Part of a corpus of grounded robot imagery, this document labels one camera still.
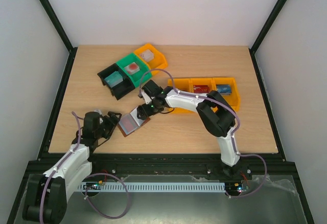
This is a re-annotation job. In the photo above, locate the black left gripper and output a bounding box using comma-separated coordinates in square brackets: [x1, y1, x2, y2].
[96, 111, 121, 139]

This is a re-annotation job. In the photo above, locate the brown leather card holder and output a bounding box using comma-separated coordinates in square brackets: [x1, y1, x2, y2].
[118, 108, 150, 137]

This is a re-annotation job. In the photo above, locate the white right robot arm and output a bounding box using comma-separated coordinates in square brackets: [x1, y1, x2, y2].
[136, 80, 241, 179]

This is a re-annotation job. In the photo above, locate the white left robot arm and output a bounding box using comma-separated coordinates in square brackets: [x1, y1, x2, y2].
[22, 110, 122, 223]

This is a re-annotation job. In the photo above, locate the teal card stack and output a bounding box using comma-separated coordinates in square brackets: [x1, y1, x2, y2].
[104, 71, 123, 87]

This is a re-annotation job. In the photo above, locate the red white card stack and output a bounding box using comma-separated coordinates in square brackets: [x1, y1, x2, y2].
[124, 62, 140, 75]

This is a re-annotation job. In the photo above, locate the blue card stack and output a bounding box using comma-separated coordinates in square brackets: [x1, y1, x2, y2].
[216, 84, 232, 96]

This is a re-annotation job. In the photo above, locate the black bin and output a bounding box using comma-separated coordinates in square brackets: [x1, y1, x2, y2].
[97, 63, 135, 100]

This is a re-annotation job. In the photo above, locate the green bin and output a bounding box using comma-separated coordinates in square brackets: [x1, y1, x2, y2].
[116, 53, 152, 87]

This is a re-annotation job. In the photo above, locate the yellow bin near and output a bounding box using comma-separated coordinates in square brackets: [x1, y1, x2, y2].
[167, 78, 194, 114]

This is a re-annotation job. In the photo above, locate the yellow bin middle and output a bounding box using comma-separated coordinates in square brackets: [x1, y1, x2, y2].
[189, 78, 217, 94]

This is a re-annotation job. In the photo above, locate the yellow bin far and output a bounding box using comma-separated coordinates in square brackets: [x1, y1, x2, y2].
[213, 77, 241, 111]

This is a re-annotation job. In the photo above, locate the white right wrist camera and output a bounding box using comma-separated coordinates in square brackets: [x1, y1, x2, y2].
[138, 90, 152, 104]

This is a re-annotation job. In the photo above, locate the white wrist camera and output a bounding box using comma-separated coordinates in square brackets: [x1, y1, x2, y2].
[94, 109, 103, 116]
[138, 90, 152, 104]

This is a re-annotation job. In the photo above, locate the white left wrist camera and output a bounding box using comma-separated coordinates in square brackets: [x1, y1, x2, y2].
[94, 109, 103, 116]

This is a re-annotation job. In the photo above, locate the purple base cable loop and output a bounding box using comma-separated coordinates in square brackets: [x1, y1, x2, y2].
[83, 173, 128, 219]

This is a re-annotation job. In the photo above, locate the white slotted cable duct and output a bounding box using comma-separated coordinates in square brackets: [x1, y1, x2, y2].
[76, 182, 225, 193]

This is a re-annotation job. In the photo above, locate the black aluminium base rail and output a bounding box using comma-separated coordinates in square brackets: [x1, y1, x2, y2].
[90, 153, 251, 178]

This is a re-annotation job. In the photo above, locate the black frame post left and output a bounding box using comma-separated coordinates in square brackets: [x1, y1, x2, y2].
[27, 0, 75, 52]

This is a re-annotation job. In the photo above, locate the black frame post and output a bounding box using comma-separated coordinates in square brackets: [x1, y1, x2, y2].
[250, 0, 301, 52]
[27, 0, 75, 52]

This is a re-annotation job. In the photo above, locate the black frame post right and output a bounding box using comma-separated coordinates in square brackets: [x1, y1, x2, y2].
[250, 0, 301, 52]

